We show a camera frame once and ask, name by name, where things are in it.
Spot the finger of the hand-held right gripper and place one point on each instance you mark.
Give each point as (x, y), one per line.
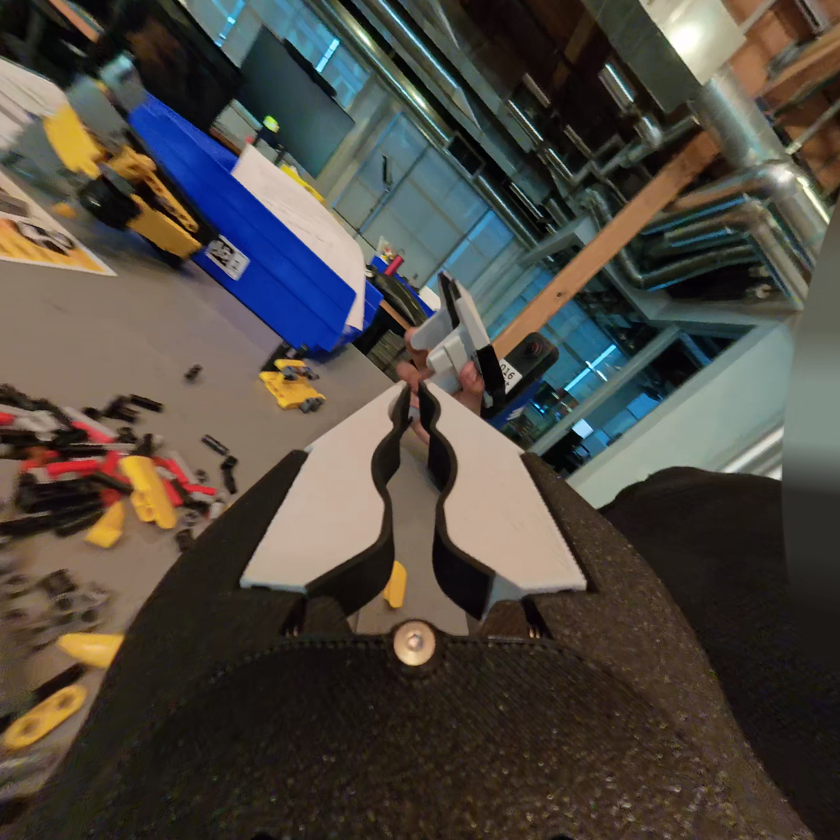
(471, 318)
(449, 361)

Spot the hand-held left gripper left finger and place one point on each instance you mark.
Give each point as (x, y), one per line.
(315, 518)

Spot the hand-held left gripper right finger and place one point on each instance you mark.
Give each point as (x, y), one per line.
(512, 525)

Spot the person's right hand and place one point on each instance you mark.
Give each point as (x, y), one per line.
(471, 392)

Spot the yellow curved toy panel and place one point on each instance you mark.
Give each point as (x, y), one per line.
(396, 584)
(92, 648)

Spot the small yellow toy assembly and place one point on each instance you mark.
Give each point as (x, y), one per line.
(289, 387)

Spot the wooden ceiling beam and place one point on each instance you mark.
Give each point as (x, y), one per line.
(610, 243)

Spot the large yellow toy panel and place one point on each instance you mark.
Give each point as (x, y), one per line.
(151, 492)

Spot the black toy pin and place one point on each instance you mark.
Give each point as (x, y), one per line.
(193, 373)

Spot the white paper sheet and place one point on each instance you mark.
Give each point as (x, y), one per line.
(295, 210)

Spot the yellow wedge toy piece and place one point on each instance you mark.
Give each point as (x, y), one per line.
(106, 528)

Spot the blue plastic box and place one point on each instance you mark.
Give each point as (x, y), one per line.
(262, 262)

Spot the person's dark clothing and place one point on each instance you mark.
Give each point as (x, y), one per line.
(722, 558)

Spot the black white printed tag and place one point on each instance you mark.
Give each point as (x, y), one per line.
(228, 257)

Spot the pile of toy building pieces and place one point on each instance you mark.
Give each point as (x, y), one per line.
(65, 466)

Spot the dark monitor screen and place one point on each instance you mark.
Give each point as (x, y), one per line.
(295, 98)

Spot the yellow toy vehicle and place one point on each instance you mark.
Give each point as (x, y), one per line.
(157, 223)

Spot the yellow toy beam with holes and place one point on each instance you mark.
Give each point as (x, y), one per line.
(43, 718)

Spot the yellow printed instruction sheet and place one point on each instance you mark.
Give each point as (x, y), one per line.
(39, 253)

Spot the round silver ventilation duct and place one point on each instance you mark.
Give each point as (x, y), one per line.
(728, 118)

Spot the rectangular silver ventilation duct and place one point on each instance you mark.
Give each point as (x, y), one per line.
(656, 52)

